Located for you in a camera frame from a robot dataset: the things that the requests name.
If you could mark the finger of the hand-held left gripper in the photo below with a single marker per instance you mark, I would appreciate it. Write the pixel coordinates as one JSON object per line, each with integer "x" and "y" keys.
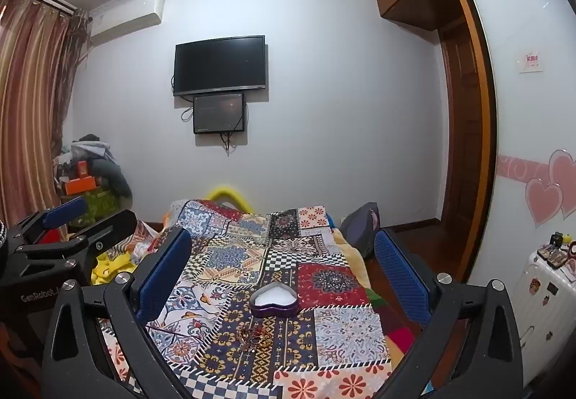
{"x": 112, "y": 228}
{"x": 67, "y": 208}

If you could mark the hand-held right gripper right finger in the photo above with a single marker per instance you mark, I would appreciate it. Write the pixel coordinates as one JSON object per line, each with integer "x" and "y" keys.
{"x": 400, "y": 277}

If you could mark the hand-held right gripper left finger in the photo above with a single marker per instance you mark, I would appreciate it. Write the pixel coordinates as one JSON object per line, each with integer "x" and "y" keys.
{"x": 166, "y": 273}

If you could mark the purple heart-shaped tin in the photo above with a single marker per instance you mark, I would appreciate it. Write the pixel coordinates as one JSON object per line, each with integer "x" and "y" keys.
{"x": 274, "y": 311}

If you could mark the orange box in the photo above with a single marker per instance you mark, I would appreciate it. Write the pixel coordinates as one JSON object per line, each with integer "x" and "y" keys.
{"x": 80, "y": 186}

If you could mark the printed plastic bag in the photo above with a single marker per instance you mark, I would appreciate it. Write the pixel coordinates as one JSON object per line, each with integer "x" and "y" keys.
{"x": 144, "y": 237}

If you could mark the yellow cloth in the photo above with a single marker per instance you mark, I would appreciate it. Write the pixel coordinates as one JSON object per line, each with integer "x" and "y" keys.
{"x": 112, "y": 266}

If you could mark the yellow fleece blanket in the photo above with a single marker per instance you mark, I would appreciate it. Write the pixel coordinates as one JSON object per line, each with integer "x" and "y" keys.
{"x": 353, "y": 264}

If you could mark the white plastic bag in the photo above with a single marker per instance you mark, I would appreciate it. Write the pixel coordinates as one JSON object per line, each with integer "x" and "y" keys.
{"x": 87, "y": 150}

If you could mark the grey backpack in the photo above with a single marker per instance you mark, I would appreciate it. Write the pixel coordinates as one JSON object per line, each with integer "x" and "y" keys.
{"x": 357, "y": 228}

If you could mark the yellow foam tube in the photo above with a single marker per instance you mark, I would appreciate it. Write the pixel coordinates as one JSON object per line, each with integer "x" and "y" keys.
{"x": 225, "y": 191}

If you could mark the striped brown curtain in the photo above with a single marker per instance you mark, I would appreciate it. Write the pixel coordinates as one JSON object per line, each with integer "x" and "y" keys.
{"x": 31, "y": 111}

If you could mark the patchwork printed blanket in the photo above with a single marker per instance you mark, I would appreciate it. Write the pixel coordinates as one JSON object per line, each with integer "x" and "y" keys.
{"x": 270, "y": 255}

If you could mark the white suitcase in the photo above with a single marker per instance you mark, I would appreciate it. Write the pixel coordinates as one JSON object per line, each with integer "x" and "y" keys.
{"x": 540, "y": 304}

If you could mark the makeup palette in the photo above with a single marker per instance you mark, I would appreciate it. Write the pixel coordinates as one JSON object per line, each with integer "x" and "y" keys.
{"x": 547, "y": 249}
{"x": 558, "y": 260}

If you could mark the wooden door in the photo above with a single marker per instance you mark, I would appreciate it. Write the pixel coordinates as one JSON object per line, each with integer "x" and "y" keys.
{"x": 459, "y": 133}

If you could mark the black cosmetic bottle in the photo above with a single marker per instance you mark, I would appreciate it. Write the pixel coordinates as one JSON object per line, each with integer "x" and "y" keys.
{"x": 557, "y": 240}

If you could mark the white air conditioner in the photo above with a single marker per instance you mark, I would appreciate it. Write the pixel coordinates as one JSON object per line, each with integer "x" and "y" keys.
{"x": 130, "y": 14}

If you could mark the white wardrobe sliding door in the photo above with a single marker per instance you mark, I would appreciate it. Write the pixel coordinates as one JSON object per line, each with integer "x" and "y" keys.
{"x": 517, "y": 111}

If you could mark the paper note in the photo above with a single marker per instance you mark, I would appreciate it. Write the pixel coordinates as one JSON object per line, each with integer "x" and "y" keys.
{"x": 530, "y": 61}

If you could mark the small black wall monitor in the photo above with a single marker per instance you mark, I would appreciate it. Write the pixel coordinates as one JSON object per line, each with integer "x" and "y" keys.
{"x": 218, "y": 113}

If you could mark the black wall television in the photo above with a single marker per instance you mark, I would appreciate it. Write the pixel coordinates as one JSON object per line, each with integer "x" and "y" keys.
{"x": 220, "y": 64}

